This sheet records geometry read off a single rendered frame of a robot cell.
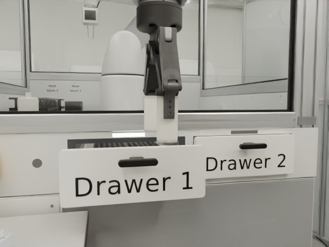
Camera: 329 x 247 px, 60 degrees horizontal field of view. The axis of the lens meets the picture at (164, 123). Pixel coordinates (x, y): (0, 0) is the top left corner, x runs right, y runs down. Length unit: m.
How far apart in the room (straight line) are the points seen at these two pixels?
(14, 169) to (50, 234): 0.20
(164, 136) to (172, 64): 0.10
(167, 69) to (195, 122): 0.38
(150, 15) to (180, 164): 0.29
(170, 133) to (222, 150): 0.37
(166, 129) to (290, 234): 0.64
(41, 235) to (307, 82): 0.77
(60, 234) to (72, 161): 0.15
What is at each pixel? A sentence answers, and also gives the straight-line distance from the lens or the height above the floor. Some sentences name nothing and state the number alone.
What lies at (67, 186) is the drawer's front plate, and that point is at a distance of 0.58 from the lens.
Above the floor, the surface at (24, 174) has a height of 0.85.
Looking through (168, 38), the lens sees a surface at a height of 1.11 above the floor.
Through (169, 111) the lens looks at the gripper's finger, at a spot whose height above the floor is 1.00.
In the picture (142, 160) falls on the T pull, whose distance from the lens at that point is 0.53.
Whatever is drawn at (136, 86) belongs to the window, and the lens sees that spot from 0.73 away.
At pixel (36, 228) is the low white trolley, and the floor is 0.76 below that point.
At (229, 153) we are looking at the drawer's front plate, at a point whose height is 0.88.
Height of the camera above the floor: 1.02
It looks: 4 degrees down
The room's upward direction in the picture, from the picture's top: straight up
